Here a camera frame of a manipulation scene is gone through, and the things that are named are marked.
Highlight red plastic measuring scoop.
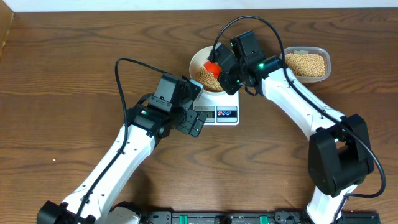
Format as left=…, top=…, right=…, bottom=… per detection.
left=203, top=60, right=222, bottom=79

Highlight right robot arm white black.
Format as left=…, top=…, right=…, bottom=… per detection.
left=208, top=31, right=376, bottom=223

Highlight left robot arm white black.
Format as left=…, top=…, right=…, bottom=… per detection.
left=37, top=104, right=206, bottom=223

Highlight soybeans in bowl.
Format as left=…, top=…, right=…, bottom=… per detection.
left=196, top=67, right=223, bottom=92

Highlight white bowl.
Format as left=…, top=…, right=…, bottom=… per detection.
left=189, top=46, right=229, bottom=97

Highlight white digital kitchen scale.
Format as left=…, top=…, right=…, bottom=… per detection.
left=193, top=90, right=239, bottom=126

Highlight soybeans pile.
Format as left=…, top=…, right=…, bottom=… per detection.
left=285, top=53, right=326, bottom=77

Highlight clear plastic container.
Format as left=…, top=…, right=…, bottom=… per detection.
left=284, top=47, right=331, bottom=83

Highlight cardboard box edge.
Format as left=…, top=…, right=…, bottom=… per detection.
left=0, top=0, right=14, bottom=55

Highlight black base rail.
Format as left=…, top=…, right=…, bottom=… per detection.
left=108, top=202, right=382, bottom=224

